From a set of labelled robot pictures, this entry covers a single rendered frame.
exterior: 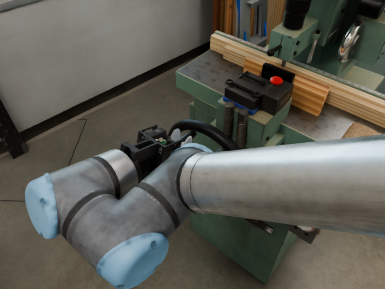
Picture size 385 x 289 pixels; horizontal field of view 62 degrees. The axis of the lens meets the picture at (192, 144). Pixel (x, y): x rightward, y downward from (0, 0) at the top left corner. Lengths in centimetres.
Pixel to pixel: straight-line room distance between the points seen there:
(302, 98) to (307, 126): 8
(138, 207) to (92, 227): 6
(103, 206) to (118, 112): 187
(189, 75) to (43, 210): 65
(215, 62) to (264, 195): 78
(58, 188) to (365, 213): 39
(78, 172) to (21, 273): 127
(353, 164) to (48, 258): 159
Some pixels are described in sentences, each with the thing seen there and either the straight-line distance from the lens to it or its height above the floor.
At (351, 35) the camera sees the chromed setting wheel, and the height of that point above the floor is 106.
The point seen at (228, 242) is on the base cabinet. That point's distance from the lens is 151.
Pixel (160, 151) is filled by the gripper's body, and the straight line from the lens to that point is 62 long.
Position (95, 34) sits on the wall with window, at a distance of 216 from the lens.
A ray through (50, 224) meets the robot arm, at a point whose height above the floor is 107.
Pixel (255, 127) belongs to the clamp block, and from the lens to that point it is 79.
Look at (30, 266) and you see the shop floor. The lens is 176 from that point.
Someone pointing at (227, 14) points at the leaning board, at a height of 46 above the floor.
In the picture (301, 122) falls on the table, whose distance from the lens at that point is 89.
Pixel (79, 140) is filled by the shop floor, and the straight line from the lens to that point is 218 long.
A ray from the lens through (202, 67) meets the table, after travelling 105.
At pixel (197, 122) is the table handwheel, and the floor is 95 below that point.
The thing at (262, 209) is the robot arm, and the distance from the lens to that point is 35.
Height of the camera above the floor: 147
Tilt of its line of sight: 46 degrees down
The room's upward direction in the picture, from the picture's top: straight up
